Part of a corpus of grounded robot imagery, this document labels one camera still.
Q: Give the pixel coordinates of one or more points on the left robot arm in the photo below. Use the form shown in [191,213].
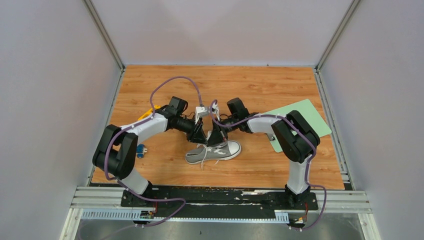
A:
[116,151]

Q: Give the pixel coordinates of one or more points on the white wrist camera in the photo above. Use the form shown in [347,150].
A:
[200,112]
[216,111]

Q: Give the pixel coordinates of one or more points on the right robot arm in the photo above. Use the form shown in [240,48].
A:
[294,134]

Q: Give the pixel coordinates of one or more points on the yellow toy block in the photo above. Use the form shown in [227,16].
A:
[149,112]

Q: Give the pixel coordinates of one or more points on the white shoelace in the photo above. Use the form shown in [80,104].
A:
[205,153]

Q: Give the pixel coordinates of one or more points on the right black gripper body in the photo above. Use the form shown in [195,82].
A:
[231,120]

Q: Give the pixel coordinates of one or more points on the blue red toy car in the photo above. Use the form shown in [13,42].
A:
[141,150]

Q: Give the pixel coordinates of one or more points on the grey canvas sneaker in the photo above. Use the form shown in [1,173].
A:
[235,148]

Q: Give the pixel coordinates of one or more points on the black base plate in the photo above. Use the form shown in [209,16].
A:
[218,203]

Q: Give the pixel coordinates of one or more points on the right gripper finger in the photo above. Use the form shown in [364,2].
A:
[224,132]
[214,138]

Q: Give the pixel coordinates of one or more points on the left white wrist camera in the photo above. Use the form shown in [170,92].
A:
[200,112]

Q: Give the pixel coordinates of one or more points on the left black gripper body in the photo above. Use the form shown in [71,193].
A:
[189,127]

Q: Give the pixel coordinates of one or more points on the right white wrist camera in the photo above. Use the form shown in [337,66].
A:
[216,111]

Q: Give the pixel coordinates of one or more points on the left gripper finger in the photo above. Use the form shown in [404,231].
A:
[198,136]
[199,125]

